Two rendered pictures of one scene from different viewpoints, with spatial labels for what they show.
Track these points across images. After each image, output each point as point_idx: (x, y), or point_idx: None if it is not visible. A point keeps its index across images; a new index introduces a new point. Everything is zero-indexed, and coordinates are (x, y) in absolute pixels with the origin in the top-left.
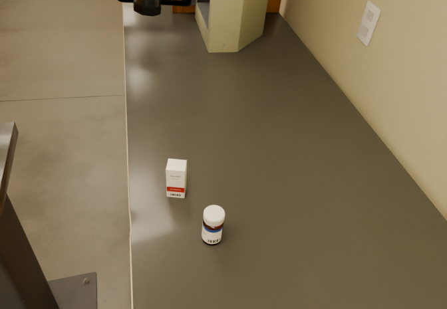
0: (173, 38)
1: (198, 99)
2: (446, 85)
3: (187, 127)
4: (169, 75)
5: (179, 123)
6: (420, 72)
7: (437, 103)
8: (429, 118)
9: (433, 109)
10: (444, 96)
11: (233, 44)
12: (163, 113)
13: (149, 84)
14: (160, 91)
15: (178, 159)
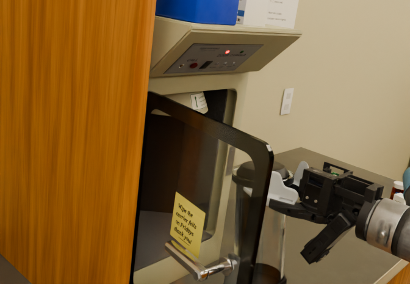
0: None
1: (309, 239)
2: (246, 105)
3: (348, 233)
4: (305, 268)
5: (351, 237)
6: None
7: (244, 117)
8: (243, 128)
9: (244, 122)
10: (247, 110)
11: None
12: (356, 250)
13: (339, 274)
14: (336, 262)
15: (399, 196)
